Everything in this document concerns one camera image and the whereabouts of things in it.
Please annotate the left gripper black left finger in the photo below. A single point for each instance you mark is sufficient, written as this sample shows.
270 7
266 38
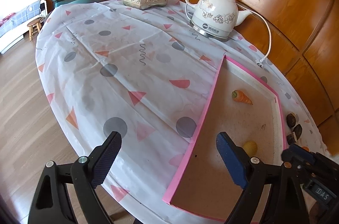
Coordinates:
51 202

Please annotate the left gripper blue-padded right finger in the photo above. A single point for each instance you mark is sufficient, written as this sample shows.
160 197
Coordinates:
285 202

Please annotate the cut brown fruit half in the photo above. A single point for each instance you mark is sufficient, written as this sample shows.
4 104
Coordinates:
291 138

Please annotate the dark brown round fruit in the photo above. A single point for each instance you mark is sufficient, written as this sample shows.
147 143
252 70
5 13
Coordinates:
297 130

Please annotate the dark brown chestnut fruit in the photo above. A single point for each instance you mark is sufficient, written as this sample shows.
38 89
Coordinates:
291 120

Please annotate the small yellow-green round fruit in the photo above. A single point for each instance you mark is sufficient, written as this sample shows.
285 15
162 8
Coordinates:
250 147

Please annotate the toy carrot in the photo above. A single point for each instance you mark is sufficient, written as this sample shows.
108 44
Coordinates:
240 97

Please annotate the white patterned tablecloth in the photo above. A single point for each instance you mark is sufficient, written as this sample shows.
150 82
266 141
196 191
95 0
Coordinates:
146 74

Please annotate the blue plaid sofa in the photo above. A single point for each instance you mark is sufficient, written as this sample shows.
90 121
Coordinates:
13 30

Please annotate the small wooden stool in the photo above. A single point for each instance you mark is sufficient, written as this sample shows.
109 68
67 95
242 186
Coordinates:
34 27

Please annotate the white ceramic electric kettle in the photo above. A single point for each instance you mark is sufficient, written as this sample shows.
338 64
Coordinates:
217 17

